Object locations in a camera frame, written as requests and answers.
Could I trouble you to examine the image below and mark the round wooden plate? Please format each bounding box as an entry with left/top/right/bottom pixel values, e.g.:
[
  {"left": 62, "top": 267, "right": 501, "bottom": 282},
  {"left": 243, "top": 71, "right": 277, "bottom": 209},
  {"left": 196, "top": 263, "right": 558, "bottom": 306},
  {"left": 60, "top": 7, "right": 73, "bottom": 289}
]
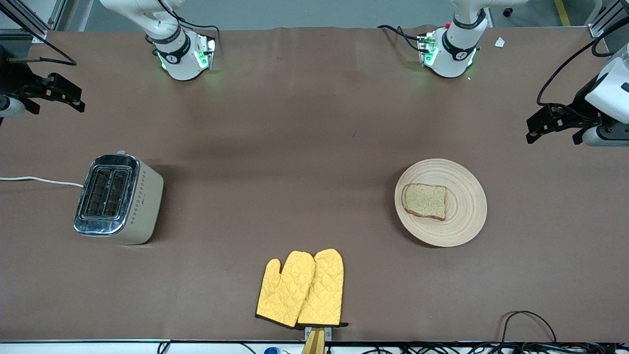
[{"left": 395, "top": 158, "right": 487, "bottom": 247}]

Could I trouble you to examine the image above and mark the slice of bread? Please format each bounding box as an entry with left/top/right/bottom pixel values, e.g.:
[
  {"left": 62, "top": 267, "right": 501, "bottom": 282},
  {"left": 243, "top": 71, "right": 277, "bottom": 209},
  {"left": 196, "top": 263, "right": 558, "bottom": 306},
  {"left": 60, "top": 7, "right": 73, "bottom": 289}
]
[{"left": 402, "top": 183, "right": 447, "bottom": 221}]

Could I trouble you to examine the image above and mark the chrome and cream toaster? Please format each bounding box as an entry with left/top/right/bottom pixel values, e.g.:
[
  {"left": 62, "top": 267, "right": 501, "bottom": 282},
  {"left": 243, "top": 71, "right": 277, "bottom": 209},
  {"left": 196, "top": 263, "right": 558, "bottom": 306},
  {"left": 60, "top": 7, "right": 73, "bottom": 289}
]
[{"left": 74, "top": 150, "right": 164, "bottom": 245}]

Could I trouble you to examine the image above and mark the green lit base connector box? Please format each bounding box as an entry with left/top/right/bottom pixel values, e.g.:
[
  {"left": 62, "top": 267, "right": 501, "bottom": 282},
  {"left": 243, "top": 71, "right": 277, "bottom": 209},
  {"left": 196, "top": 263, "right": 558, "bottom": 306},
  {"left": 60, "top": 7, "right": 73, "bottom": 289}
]
[
  {"left": 418, "top": 30, "right": 439, "bottom": 67},
  {"left": 194, "top": 34, "right": 217, "bottom": 70}
]

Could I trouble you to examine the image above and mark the brown table mat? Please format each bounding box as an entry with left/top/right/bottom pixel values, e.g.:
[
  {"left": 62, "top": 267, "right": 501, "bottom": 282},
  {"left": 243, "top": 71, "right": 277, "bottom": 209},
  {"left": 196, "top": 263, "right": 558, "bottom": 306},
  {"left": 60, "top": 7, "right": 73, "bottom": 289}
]
[{"left": 0, "top": 26, "right": 629, "bottom": 343}]

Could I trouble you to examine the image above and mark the yellow quilted oven mitt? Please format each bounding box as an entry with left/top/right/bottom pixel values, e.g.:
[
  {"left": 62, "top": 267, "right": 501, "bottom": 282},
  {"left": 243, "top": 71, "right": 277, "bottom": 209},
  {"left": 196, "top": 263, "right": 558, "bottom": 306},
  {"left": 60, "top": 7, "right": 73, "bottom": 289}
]
[
  {"left": 297, "top": 248, "right": 348, "bottom": 328},
  {"left": 256, "top": 251, "right": 316, "bottom": 328}
]

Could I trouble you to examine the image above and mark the wooden stick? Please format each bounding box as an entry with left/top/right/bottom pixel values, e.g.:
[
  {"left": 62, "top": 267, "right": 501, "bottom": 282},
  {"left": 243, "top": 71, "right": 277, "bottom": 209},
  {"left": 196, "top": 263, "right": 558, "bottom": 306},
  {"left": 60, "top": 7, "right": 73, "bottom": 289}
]
[{"left": 301, "top": 328, "right": 326, "bottom": 354}]

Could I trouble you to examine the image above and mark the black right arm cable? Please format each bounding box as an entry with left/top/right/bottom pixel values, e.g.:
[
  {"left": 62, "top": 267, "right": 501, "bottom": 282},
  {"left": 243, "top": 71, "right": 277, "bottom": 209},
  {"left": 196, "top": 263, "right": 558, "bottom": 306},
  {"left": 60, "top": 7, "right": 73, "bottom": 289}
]
[{"left": 0, "top": 5, "right": 78, "bottom": 66}]

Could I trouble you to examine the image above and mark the aluminium frame profile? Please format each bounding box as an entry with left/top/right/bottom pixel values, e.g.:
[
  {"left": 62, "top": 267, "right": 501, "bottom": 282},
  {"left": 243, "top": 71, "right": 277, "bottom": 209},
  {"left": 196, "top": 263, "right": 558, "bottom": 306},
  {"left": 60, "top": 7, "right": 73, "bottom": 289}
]
[
  {"left": 587, "top": 0, "right": 629, "bottom": 38},
  {"left": 0, "top": 0, "right": 67, "bottom": 42}
]

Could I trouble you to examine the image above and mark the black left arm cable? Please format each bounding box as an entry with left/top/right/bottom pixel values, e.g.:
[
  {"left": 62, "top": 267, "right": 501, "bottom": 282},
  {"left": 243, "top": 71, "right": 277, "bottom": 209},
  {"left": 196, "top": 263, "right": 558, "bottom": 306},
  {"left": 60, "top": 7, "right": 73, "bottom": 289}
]
[{"left": 537, "top": 17, "right": 629, "bottom": 123}]

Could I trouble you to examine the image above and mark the white toaster power cable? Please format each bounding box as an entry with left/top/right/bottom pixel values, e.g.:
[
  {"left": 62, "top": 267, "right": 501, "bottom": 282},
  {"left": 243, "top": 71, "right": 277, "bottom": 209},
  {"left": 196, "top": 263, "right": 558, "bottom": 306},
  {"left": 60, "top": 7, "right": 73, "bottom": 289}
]
[{"left": 0, "top": 176, "right": 84, "bottom": 188}]

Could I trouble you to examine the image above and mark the black looped cable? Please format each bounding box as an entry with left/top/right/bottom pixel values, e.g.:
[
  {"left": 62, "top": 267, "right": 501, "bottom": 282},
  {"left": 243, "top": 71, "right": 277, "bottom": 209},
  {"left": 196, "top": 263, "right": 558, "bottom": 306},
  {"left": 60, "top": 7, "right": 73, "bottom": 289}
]
[{"left": 500, "top": 311, "right": 558, "bottom": 345}]

